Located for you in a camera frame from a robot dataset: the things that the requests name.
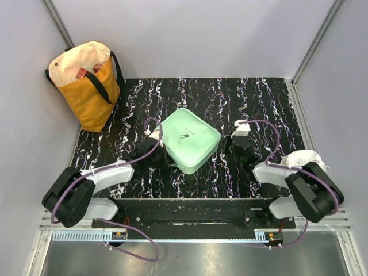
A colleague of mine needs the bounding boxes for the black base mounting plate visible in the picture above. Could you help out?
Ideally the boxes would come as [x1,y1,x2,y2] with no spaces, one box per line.
[91,197,297,239]

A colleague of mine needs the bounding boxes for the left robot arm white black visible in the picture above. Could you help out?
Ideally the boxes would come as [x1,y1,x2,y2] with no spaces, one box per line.
[42,128,170,228]

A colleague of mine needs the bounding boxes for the white crumpled cloth bag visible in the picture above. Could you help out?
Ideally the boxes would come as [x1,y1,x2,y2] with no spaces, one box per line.
[280,149,331,172]

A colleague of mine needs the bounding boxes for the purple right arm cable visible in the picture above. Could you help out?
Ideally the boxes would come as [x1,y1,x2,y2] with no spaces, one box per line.
[237,120,340,248]

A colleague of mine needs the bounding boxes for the orange tote bag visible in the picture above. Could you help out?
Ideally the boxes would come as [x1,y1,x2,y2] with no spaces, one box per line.
[45,41,125,132]

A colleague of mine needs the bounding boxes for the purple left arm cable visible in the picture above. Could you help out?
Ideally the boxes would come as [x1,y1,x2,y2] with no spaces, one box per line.
[51,117,165,262]

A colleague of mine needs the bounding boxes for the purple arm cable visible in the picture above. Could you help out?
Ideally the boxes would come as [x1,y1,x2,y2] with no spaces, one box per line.
[237,120,340,248]
[51,117,165,262]

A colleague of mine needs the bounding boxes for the mint green medicine case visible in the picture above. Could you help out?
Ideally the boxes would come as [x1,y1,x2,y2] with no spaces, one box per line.
[162,108,221,174]

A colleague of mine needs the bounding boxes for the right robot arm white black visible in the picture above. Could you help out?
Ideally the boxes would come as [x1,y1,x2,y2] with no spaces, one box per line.
[222,135,344,228]

